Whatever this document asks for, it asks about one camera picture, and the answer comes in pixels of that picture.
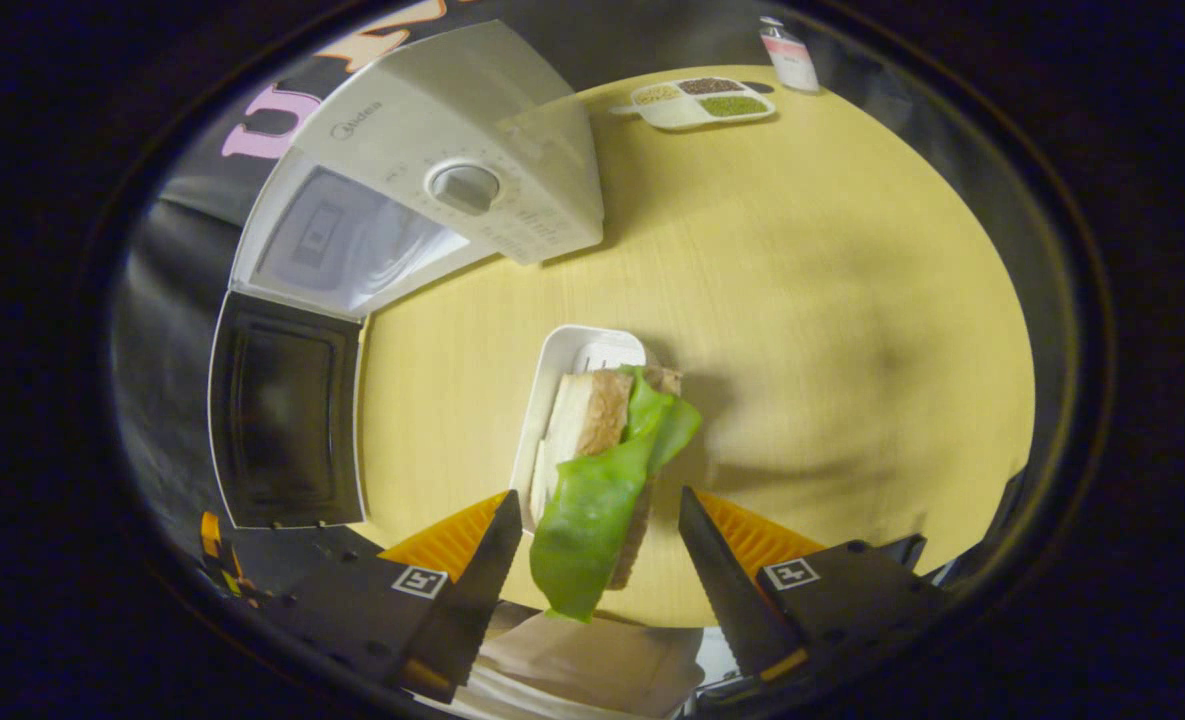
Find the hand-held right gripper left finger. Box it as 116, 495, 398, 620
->
262, 490, 523, 706

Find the clear bottle with pink label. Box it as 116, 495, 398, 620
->
758, 15, 821, 94

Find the white divided dish of beans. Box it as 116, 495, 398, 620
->
612, 77, 778, 131

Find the white microwave oven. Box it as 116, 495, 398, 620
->
207, 20, 605, 531

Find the white rectangular tray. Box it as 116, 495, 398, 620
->
509, 325, 648, 536

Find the black backdrop cloth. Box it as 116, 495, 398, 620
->
112, 0, 473, 561

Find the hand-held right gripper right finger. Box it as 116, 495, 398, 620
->
679, 487, 953, 691

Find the sandwich with green lettuce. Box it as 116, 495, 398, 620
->
530, 365, 703, 623

